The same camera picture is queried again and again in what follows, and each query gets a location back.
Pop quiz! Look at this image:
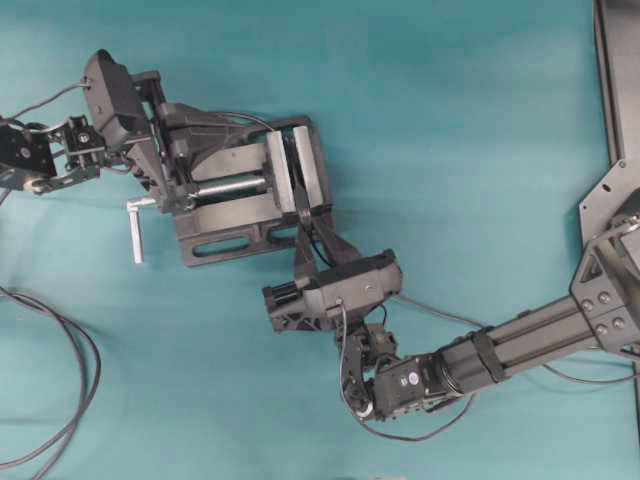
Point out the black coiled table cable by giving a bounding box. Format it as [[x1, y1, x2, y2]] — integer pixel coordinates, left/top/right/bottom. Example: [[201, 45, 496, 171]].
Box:
[[0, 285, 103, 469]]

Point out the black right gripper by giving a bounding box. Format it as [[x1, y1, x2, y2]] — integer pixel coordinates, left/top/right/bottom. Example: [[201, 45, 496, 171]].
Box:
[[263, 214, 403, 332]]

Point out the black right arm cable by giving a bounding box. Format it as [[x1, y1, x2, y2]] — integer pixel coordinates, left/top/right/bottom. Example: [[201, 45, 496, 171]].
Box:
[[339, 294, 640, 442]]

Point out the black metal base frame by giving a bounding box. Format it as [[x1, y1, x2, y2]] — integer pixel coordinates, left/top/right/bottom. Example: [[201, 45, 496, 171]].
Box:
[[578, 1, 639, 243]]

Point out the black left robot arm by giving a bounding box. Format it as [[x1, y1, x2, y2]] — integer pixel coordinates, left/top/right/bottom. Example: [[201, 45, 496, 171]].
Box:
[[1, 50, 275, 213]]

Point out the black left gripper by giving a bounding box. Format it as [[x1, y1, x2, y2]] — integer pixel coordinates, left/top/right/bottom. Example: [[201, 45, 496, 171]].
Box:
[[84, 49, 273, 213]]

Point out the black bench vise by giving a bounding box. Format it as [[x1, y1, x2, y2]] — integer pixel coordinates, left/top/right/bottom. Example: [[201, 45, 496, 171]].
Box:
[[174, 116, 333, 267]]

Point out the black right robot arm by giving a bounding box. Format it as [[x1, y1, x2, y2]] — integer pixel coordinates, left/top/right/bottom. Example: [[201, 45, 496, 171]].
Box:
[[263, 193, 639, 425]]

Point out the silver vise crank handle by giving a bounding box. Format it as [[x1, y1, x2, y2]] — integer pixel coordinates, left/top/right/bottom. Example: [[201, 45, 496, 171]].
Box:
[[126, 197, 156, 264]]

